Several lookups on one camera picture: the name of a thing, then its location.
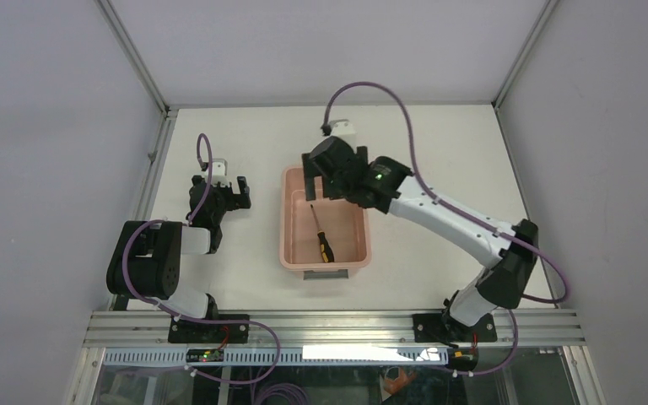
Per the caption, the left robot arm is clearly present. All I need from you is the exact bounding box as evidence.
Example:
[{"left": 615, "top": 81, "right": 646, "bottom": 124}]
[{"left": 106, "top": 175, "right": 251, "bottom": 343}]

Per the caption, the white slotted cable duct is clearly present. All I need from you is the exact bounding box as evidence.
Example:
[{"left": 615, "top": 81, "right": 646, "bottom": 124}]
[{"left": 104, "top": 344, "right": 448, "bottom": 368}]

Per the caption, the yellow black screwdriver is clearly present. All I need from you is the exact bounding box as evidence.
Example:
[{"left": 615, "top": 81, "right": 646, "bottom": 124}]
[{"left": 310, "top": 204, "right": 335, "bottom": 263}]

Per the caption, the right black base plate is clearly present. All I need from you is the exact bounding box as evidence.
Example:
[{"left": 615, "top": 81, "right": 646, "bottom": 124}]
[{"left": 412, "top": 312, "right": 498, "bottom": 346}]

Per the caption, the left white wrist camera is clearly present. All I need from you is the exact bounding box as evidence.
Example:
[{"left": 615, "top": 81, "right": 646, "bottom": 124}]
[{"left": 210, "top": 159, "right": 231, "bottom": 187}]

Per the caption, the orange object below table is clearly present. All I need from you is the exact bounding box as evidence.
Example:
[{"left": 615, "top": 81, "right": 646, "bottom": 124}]
[{"left": 381, "top": 366, "right": 417, "bottom": 395}]

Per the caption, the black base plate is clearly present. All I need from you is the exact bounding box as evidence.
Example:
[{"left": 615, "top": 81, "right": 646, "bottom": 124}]
[
  {"left": 167, "top": 313, "right": 250, "bottom": 345},
  {"left": 412, "top": 312, "right": 498, "bottom": 346}
]

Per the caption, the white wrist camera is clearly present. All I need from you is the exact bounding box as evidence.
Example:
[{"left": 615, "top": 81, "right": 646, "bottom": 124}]
[
  {"left": 321, "top": 119, "right": 357, "bottom": 150},
  {"left": 210, "top": 159, "right": 231, "bottom": 187}
]

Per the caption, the pink plastic bin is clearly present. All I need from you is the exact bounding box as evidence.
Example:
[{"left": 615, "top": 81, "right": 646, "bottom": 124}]
[{"left": 279, "top": 166, "right": 372, "bottom": 280}]

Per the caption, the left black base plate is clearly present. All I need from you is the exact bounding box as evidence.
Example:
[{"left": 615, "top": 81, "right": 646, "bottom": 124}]
[{"left": 167, "top": 313, "right": 250, "bottom": 345}]

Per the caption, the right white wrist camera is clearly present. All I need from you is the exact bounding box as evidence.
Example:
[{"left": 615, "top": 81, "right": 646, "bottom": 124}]
[{"left": 321, "top": 119, "right": 357, "bottom": 150}]

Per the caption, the purple cable coil below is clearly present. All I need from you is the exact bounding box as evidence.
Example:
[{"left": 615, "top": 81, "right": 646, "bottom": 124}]
[{"left": 250, "top": 383, "right": 311, "bottom": 405}]

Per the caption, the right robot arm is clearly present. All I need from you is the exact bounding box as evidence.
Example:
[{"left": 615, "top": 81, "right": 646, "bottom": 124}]
[{"left": 301, "top": 137, "right": 538, "bottom": 342}]

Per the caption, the aluminium mounting rail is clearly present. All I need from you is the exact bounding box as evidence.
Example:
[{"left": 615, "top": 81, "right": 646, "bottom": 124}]
[{"left": 83, "top": 308, "right": 586, "bottom": 348}]

